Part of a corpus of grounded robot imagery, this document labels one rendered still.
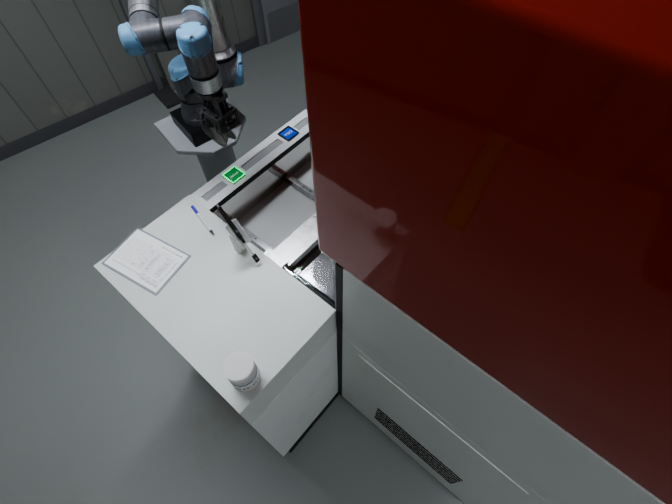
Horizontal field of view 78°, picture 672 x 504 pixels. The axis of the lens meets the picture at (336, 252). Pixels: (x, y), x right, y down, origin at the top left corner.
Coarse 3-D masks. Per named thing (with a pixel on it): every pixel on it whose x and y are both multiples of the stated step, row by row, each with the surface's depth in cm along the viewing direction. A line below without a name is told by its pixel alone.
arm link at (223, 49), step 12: (192, 0) 132; (204, 0) 131; (216, 0) 133; (216, 12) 135; (216, 24) 137; (216, 36) 140; (216, 48) 143; (228, 48) 146; (216, 60) 145; (228, 60) 146; (240, 60) 149; (228, 72) 149; (240, 72) 150; (228, 84) 153; (240, 84) 155
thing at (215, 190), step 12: (300, 120) 152; (276, 132) 149; (300, 132) 149; (264, 144) 146; (276, 144) 146; (288, 144) 146; (252, 156) 143; (264, 156) 143; (276, 156) 143; (228, 168) 140; (240, 168) 140; (252, 168) 140; (216, 180) 137; (240, 180) 137; (204, 192) 135; (216, 192) 135; (228, 192) 134; (204, 204) 132
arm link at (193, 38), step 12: (192, 24) 96; (180, 36) 94; (192, 36) 94; (204, 36) 95; (180, 48) 97; (192, 48) 96; (204, 48) 97; (192, 60) 98; (204, 60) 99; (192, 72) 101; (204, 72) 101; (216, 72) 103
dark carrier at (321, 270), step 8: (320, 256) 128; (312, 264) 127; (320, 264) 127; (328, 264) 127; (304, 272) 125; (312, 272) 125; (320, 272) 125; (328, 272) 125; (312, 280) 124; (320, 280) 124; (328, 280) 124; (320, 288) 122; (328, 288) 122; (328, 296) 121
